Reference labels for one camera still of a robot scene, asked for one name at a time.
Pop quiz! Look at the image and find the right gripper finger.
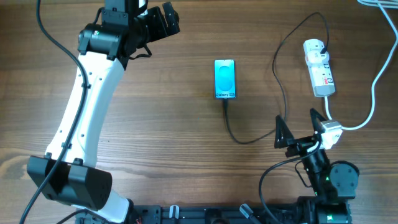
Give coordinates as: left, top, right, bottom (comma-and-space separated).
274, 115, 295, 149
310, 108, 326, 132

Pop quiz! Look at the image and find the black charger cable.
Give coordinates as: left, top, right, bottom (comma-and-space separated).
221, 12, 331, 146

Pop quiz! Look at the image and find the turquoise screen smartphone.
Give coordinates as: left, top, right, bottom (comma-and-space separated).
214, 59, 236, 99

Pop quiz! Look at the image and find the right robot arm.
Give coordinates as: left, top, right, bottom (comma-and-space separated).
274, 109, 360, 223

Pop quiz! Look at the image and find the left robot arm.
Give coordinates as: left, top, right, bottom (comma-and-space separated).
27, 1, 180, 223

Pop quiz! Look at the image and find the white charger plug adapter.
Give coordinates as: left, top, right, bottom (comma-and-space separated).
305, 50, 329, 67

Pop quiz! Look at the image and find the white power strip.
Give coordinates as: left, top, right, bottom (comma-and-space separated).
303, 39, 336, 98

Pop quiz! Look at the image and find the white power strip cord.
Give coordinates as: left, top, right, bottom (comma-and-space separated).
324, 0, 398, 131

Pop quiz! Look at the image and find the black right camera cable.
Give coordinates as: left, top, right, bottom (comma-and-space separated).
257, 141, 323, 224

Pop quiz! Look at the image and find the black camera cable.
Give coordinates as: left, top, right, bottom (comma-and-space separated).
257, 141, 323, 224
18, 0, 91, 224

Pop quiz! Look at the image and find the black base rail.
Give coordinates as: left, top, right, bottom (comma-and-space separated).
74, 203, 352, 224

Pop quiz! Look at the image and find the black left camera cable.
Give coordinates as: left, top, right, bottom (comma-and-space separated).
18, 0, 91, 224

